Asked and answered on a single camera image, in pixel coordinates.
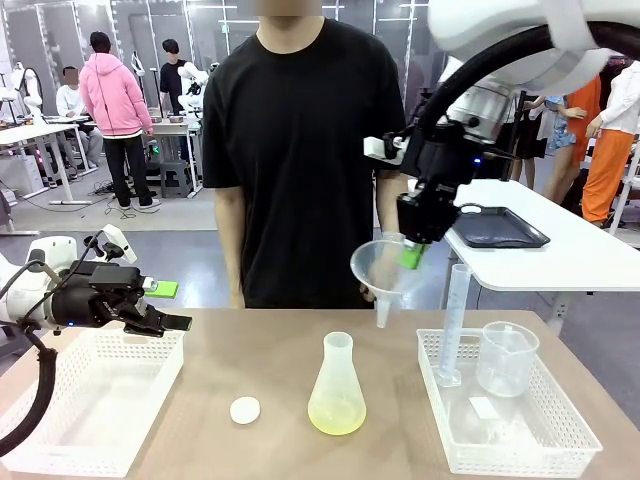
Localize mannequin in orange coat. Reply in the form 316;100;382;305
564;74;602;166

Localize clear plastic beaker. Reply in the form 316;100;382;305
474;321;541;399

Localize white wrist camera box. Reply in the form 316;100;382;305
97;223;138;264
363;135;406;162

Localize person's right forearm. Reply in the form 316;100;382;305
213;187;247;297

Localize person in black t-shirt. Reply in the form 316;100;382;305
202;0;407;310

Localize white background table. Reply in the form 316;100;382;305
0;122;99;206
149;114;206;199

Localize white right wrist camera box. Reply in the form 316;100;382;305
363;135;406;162

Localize mannequin in blue floral dress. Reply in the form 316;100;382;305
542;94;586;201

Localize white round lid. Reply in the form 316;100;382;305
229;396;262;426

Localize translucent conical flask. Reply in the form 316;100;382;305
307;332;368;436

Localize person in white shirt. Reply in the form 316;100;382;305
54;66;104;169

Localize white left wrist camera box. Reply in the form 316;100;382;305
97;223;138;264

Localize clear graduated cylinder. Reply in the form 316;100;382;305
433;263;474;389

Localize black plastic tray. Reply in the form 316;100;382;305
452;203;551;250

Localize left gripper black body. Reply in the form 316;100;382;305
52;273;137;330

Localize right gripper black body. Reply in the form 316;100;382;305
397;124;495;246

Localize mannequin in grey shirt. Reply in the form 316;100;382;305
514;94;550;184

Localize person in pink hoodie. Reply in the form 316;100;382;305
78;30;161;210

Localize person's left hand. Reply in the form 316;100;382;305
367;230;406;304

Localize small white paper slip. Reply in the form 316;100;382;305
468;397;496;419

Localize mannequin white blouse orange trousers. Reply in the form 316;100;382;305
582;59;640;226

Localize white perforated plastic basket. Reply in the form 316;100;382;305
416;327;604;476
0;327;185;479

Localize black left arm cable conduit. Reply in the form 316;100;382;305
0;319;59;459

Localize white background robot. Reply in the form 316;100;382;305
9;62;46;126
177;60;211;119

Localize grey step stool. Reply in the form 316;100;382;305
158;159;194;200

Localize translucent plastic funnel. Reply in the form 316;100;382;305
349;238;407;330

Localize white side table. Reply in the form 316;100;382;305
442;178;640;321

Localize background person in black shirt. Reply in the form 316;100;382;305
158;38;191;116

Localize person's left forearm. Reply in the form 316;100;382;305
374;172;407;236

